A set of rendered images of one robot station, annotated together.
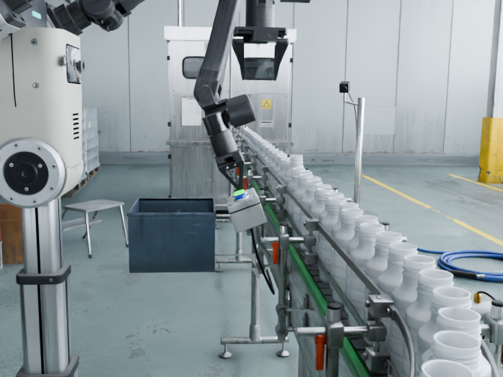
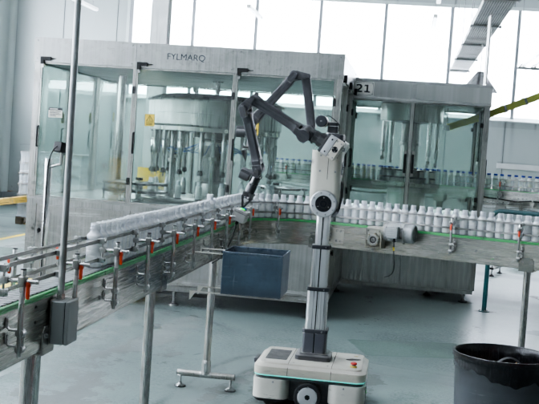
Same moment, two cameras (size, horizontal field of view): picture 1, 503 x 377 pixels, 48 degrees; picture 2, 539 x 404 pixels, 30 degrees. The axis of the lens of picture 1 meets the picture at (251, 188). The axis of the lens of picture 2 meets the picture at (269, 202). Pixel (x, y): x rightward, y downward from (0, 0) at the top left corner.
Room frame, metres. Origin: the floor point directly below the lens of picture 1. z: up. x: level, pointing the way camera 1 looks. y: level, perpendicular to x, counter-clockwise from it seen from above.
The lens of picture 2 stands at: (7.21, 1.44, 1.48)
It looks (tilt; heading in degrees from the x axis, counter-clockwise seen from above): 3 degrees down; 192
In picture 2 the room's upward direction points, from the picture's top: 4 degrees clockwise
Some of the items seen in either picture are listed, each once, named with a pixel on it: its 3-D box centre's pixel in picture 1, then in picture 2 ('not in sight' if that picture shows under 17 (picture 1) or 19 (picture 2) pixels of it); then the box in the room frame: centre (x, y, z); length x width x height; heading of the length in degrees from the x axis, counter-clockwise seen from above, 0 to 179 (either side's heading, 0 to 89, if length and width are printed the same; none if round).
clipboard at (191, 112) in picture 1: (191, 111); not in sight; (6.19, 0.66, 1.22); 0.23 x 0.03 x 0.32; 95
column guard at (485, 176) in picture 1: (493, 149); not in sight; (9.60, -4.10, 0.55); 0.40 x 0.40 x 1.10; 5
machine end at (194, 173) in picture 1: (227, 123); not in sight; (6.99, 0.30, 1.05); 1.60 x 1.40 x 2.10; 5
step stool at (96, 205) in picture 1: (86, 225); not in sight; (5.00, 1.49, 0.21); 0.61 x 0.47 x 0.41; 58
